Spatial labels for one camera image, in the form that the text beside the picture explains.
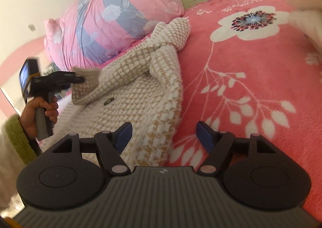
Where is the beige houndstooth knit cardigan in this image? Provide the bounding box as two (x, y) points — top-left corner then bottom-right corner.
(52, 18), (191, 167)

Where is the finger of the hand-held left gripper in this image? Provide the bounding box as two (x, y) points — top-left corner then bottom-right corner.
(66, 71), (86, 90)

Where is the pink floral fleece blanket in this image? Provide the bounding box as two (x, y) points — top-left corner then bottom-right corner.
(168, 0), (322, 218)

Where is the person's left hand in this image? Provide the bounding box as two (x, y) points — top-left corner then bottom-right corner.
(20, 98), (59, 140)

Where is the pink headboard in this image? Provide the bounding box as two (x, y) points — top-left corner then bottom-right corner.
(0, 35), (52, 118)

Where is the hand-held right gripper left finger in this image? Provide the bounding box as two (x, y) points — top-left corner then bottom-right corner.
(52, 122), (133, 175)

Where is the pink grey floral quilt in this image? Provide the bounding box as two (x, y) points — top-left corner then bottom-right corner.
(44, 0), (186, 65)

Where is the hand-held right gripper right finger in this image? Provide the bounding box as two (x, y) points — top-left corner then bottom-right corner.
(196, 121), (277, 176)

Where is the person's left forearm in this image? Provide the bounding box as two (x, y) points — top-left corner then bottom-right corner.
(4, 114), (38, 165)

